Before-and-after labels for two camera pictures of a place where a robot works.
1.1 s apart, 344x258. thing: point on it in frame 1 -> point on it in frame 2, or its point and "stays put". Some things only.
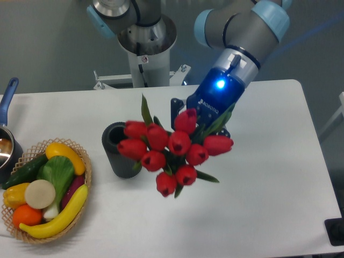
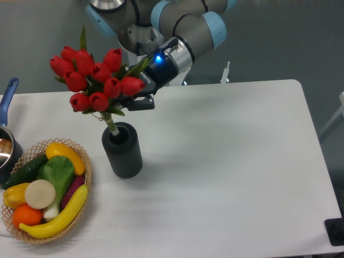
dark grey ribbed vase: (122, 166) stays put
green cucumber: (26, 173) stays put
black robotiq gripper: (217, 93) -> (159, 71)
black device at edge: (335, 229) stays put
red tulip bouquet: (174, 153) -> (100, 86)
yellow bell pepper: (14, 196) stays put
